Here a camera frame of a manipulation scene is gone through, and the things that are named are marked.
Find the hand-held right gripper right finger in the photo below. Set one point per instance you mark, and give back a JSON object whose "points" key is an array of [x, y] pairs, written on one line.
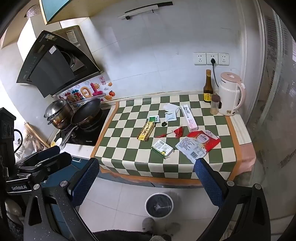
{"points": [[208, 180]]}

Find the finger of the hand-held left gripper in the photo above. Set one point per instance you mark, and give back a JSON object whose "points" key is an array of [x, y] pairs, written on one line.
{"points": [[46, 153], [59, 160]]}

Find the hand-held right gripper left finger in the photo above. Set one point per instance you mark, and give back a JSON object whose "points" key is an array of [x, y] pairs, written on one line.
{"points": [[85, 180]]}

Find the clear white plastic packet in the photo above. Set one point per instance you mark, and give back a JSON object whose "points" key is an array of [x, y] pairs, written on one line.
{"points": [[188, 148]]}

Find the white round bin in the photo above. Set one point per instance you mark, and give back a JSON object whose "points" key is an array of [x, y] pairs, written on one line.
{"points": [[159, 206]]}

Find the green white sachet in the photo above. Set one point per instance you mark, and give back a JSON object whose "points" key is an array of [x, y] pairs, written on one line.
{"points": [[154, 119]]}

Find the steel pot with lid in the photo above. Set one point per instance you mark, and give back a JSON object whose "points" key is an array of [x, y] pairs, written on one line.
{"points": [[57, 113]]}

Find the red food packet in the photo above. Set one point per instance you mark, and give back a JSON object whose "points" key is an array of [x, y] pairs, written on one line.
{"points": [[208, 139]]}

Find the black induction cooktop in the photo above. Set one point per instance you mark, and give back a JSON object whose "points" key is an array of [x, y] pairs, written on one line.
{"points": [[92, 134]]}

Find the green white checkered cloth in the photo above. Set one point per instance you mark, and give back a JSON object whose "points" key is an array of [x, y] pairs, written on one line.
{"points": [[129, 148]]}

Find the green white medicine box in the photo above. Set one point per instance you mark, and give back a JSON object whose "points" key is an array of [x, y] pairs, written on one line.
{"points": [[162, 148]]}

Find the black frying pan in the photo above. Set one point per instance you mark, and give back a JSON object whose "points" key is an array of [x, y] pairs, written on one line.
{"points": [[86, 111]]}

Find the red torn wrapper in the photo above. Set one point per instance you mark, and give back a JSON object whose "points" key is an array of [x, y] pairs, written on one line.
{"points": [[178, 132]]}

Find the white pink long box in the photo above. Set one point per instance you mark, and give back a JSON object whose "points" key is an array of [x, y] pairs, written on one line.
{"points": [[189, 118]]}

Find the small dark cap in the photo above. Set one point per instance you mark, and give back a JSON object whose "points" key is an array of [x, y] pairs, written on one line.
{"points": [[164, 124]]}

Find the clear spice jar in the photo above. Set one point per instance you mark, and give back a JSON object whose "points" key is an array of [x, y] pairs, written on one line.
{"points": [[215, 105]]}

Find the yellow long box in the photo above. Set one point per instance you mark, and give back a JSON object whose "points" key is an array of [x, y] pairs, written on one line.
{"points": [[146, 131]]}

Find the white folded paper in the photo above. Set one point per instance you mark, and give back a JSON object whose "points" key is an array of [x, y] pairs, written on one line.
{"points": [[170, 107]]}

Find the white pink electric kettle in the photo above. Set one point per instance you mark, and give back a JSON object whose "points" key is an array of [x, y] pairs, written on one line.
{"points": [[230, 97]]}

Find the black range hood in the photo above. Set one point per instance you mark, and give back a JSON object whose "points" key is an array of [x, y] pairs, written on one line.
{"points": [[46, 64]]}

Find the brown sauce bottle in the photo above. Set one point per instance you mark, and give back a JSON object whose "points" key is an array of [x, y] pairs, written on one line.
{"points": [[207, 90]]}

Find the black power plug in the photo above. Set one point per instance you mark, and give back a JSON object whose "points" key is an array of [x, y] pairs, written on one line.
{"points": [[213, 61]]}

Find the colourful wall sticker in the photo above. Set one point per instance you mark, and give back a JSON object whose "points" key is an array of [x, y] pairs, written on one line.
{"points": [[87, 92]]}

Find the white wall socket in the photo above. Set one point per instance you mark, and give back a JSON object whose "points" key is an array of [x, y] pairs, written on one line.
{"points": [[199, 58], [212, 55], [223, 59]]}

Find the wooden wall cabinet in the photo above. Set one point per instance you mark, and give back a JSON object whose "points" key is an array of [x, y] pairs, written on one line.
{"points": [[57, 9]]}

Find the white wall rack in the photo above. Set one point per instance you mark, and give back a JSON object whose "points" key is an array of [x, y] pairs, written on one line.
{"points": [[138, 12]]}

